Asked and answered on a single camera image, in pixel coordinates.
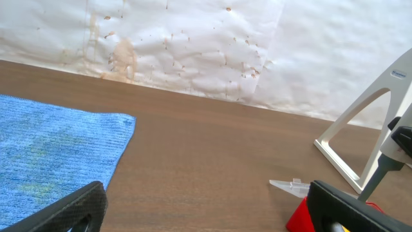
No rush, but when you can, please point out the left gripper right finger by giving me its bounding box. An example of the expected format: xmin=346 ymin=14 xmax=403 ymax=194
xmin=306 ymin=180 xmax=412 ymax=232

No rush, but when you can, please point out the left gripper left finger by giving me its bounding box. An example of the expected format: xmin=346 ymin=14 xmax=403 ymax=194
xmin=0 ymin=180 xmax=109 ymax=232

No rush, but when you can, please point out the white pipette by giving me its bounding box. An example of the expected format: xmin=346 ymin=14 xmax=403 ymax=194
xmin=357 ymin=102 xmax=412 ymax=204

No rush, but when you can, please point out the red and yellow tip box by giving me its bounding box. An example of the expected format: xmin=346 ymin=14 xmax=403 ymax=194
xmin=268 ymin=178 xmax=386 ymax=232

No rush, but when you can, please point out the blue cloth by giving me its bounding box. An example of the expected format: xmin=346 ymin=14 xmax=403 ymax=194
xmin=0 ymin=93 xmax=137 ymax=230

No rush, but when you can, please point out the white and blue stand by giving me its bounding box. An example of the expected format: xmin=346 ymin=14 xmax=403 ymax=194
xmin=314 ymin=48 xmax=412 ymax=194

